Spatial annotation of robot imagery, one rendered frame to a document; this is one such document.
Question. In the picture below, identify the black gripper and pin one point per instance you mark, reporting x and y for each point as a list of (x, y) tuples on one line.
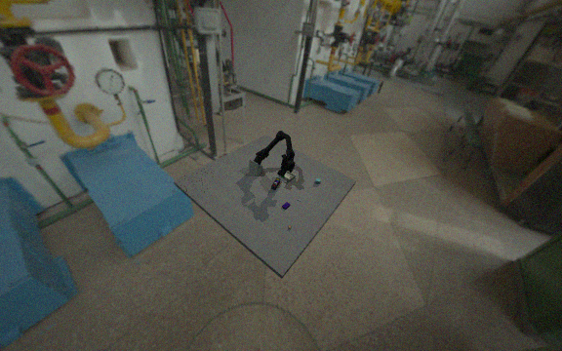
[(283, 170)]

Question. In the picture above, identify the beige open tray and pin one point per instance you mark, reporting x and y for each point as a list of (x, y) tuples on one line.
[(289, 176)]

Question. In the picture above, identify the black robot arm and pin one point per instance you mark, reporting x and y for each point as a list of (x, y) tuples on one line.
[(287, 160)]

